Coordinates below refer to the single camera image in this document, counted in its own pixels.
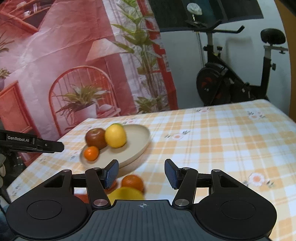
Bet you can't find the white crumpled bag on bike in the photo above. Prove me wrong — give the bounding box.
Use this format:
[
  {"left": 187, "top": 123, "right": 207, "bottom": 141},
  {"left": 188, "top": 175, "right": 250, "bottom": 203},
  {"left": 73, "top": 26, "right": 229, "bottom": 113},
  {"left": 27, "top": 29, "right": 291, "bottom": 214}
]
[{"left": 187, "top": 3, "right": 203, "bottom": 16}]

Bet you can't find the small tangerine on plate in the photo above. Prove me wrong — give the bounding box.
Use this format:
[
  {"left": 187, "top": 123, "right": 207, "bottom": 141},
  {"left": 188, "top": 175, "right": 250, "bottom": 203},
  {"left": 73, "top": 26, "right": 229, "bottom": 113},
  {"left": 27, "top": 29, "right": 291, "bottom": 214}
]
[{"left": 83, "top": 146, "right": 100, "bottom": 162}]

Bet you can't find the yellow lemon on plate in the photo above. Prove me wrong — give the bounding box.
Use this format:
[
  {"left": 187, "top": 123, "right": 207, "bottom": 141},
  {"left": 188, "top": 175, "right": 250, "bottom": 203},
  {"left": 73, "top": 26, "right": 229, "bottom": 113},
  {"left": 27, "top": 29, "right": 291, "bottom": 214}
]
[{"left": 105, "top": 123, "right": 127, "bottom": 149}]

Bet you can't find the red apple on plate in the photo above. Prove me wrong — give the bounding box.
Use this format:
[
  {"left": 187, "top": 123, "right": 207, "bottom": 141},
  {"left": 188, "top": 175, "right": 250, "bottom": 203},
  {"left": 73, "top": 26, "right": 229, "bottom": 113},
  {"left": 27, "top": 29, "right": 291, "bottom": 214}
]
[{"left": 85, "top": 128, "right": 107, "bottom": 150}]

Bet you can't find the gloved left hand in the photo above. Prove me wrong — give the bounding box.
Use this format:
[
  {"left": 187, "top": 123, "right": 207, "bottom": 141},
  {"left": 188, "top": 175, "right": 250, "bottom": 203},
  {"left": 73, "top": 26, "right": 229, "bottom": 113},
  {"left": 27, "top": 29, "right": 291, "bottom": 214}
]
[{"left": 0, "top": 154, "right": 6, "bottom": 187}]

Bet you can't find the orange checkered tablecloth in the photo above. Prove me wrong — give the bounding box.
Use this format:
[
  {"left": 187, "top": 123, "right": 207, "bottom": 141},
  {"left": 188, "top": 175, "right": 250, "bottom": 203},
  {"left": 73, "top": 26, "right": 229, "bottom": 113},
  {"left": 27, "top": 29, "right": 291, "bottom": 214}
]
[{"left": 8, "top": 100, "right": 295, "bottom": 240}]

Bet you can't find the black exercise bike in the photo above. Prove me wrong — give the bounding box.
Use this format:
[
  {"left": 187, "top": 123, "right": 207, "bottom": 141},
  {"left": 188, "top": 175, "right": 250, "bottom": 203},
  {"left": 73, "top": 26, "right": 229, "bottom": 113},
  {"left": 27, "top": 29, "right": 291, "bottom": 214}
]
[{"left": 184, "top": 19, "right": 290, "bottom": 107}]

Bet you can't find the tangerine on table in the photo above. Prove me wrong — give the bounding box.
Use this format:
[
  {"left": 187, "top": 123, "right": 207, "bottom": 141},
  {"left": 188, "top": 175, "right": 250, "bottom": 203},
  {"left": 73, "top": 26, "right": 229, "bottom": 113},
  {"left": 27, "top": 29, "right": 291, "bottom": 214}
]
[{"left": 121, "top": 175, "right": 144, "bottom": 192}]

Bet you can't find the beige ceramic plate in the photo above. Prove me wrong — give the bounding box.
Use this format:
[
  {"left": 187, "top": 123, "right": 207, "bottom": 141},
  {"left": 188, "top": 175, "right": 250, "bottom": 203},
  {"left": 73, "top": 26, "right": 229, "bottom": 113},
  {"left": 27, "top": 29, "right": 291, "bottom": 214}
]
[{"left": 79, "top": 124, "right": 151, "bottom": 169}]

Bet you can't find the red mango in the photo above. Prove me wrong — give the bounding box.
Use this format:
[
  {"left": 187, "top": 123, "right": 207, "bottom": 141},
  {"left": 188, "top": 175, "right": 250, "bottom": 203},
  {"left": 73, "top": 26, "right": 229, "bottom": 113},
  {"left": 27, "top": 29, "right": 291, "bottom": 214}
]
[{"left": 75, "top": 194, "right": 89, "bottom": 203}]

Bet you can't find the printed pink backdrop cloth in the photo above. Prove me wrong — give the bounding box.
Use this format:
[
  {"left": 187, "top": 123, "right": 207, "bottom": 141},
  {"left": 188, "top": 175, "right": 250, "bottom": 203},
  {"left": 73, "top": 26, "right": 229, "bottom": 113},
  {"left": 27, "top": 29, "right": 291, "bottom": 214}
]
[{"left": 1, "top": 1, "right": 178, "bottom": 140}]

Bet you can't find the large yellow lemon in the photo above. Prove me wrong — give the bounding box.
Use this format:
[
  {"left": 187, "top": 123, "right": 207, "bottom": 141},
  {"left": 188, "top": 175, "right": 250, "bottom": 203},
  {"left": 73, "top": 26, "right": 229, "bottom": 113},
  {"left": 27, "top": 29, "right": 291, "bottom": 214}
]
[{"left": 107, "top": 187, "right": 144, "bottom": 204}]

